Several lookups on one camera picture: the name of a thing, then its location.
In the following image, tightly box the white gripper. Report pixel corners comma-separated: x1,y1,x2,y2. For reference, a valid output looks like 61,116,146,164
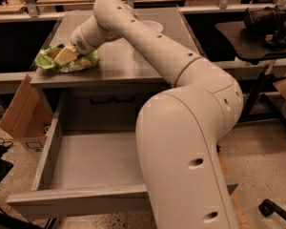
54,27,97,66

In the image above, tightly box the green rice chip bag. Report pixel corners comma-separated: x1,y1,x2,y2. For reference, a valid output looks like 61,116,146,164
34,44,100,73

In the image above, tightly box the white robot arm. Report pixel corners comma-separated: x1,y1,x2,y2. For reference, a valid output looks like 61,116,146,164
71,0,243,229

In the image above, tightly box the grey drawer cabinet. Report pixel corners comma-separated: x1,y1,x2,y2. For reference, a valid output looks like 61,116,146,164
30,7,212,133

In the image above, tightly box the open grey top drawer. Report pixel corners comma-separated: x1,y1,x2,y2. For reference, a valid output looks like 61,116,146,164
6,91,239,221

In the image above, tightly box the brown cardboard box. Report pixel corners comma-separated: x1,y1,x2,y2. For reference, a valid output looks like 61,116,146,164
0,75,52,152

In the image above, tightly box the white ceramic bowl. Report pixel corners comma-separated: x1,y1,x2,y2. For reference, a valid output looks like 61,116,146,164
140,20,163,32

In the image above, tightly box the black equipment at left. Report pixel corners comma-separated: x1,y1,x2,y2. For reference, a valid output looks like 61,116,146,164
0,137,57,229

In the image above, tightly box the black side table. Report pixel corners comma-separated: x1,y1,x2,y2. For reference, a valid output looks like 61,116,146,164
215,21,286,127

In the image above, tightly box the black chair caster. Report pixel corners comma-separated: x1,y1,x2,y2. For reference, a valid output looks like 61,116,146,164
258,198,286,221

